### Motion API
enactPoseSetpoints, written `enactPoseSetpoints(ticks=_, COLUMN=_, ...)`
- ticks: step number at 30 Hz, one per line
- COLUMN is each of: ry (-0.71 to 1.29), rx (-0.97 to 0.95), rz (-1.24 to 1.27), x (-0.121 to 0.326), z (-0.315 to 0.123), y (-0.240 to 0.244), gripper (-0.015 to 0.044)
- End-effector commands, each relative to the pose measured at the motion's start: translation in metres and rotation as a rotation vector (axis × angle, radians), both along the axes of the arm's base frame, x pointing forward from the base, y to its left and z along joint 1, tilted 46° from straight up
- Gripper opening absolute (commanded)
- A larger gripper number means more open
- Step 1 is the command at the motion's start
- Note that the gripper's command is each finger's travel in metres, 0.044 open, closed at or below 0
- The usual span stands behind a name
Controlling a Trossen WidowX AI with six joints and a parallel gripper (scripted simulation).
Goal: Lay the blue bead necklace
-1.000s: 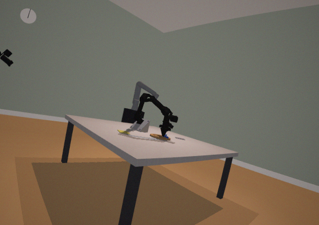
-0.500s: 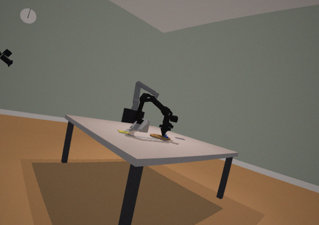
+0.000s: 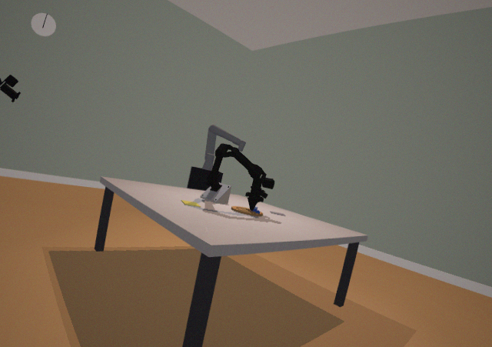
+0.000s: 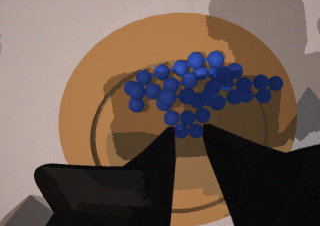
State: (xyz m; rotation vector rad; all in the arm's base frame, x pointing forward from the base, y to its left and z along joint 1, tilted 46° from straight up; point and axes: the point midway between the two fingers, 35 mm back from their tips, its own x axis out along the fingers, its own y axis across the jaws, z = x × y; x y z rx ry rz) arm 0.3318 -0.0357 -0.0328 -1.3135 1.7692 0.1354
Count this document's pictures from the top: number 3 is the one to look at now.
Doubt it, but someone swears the round tan bead board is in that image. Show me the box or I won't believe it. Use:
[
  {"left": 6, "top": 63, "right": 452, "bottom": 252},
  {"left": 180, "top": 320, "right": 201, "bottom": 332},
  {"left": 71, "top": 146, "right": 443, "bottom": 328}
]
[{"left": 231, "top": 206, "right": 263, "bottom": 216}]

